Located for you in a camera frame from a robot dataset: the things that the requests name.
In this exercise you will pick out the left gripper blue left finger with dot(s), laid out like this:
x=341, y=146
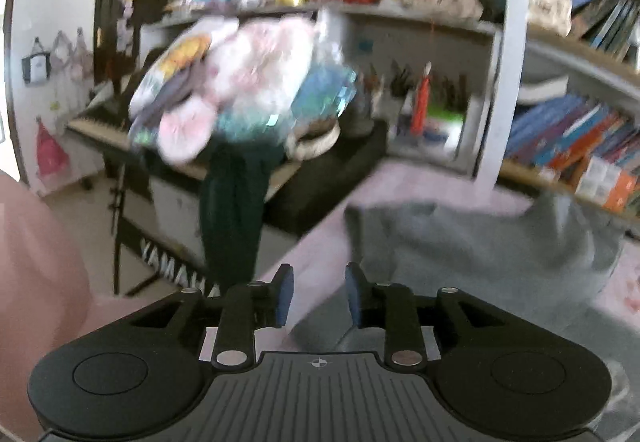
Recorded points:
x=246, y=309

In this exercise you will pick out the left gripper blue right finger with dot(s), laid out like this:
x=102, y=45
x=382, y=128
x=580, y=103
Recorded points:
x=392, y=308

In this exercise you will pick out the grey fleece garment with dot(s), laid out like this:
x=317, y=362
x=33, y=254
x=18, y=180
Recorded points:
x=455, y=325

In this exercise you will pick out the pink cartoon desk mat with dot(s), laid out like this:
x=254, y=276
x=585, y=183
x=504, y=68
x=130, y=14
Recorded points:
x=400, y=201

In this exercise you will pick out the white jar green lid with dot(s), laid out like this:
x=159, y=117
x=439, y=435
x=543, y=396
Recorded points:
x=443, y=127

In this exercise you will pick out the red tassel pendant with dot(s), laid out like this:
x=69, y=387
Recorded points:
x=420, y=103

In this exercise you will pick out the pink wrapped flower bouquet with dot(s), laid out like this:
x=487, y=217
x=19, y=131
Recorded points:
x=240, y=82

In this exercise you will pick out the white wooden bookshelf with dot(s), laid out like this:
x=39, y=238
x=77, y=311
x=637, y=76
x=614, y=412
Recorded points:
x=500, y=55

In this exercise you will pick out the orange white medicine box upper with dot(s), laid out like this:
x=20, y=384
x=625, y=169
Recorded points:
x=605, y=184

